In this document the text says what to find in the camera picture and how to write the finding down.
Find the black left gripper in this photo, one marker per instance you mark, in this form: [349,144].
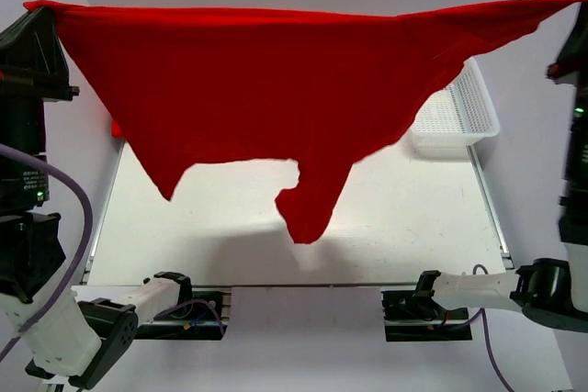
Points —
[31,59]

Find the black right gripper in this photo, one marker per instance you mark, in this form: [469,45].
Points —
[573,56]

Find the red t shirt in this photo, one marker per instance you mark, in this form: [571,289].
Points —
[215,84]
[116,131]

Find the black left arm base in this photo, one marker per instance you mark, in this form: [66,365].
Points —
[196,322]

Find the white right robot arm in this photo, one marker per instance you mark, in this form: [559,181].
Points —
[550,292]

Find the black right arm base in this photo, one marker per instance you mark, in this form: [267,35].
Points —
[412,319]

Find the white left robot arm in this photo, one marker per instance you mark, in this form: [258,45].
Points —
[78,340]

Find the folded red t shirt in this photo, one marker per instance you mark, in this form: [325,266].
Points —
[116,131]

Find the white plastic mesh basket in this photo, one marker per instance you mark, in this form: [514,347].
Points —
[455,117]

